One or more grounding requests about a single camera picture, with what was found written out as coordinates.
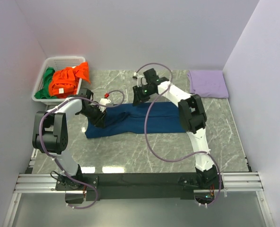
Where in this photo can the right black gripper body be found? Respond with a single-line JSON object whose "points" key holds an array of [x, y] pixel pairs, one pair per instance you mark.
{"points": [[143, 93]]}

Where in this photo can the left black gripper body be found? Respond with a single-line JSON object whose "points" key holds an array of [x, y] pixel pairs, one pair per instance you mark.
{"points": [[94, 114]]}

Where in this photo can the blue t shirt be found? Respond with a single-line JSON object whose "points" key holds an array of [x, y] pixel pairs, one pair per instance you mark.
{"points": [[163, 118]]}

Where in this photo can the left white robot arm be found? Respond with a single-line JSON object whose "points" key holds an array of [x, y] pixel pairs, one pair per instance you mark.
{"points": [[50, 133]]}

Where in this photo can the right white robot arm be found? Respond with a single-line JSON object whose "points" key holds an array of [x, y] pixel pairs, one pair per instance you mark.
{"points": [[192, 118]]}

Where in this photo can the orange t shirt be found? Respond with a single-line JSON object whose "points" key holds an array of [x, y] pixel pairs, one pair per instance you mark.
{"points": [[65, 82]]}

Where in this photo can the green t shirt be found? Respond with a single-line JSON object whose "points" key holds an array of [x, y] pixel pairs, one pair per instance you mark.
{"points": [[44, 92]]}

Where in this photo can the white plastic laundry basket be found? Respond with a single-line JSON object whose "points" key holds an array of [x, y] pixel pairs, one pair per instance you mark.
{"points": [[51, 65]]}

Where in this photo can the folded purple t shirt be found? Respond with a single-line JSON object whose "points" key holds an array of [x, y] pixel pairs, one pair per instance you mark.
{"points": [[208, 83]]}

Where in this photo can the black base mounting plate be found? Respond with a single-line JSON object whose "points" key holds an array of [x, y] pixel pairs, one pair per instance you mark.
{"points": [[138, 186]]}

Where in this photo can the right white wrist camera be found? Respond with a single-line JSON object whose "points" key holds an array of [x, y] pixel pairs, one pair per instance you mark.
{"points": [[138, 79]]}

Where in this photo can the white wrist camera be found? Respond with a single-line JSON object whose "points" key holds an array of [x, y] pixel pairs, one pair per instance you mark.
{"points": [[138, 79], [105, 102]]}

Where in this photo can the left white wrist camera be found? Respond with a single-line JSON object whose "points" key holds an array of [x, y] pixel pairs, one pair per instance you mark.
{"points": [[105, 102]]}

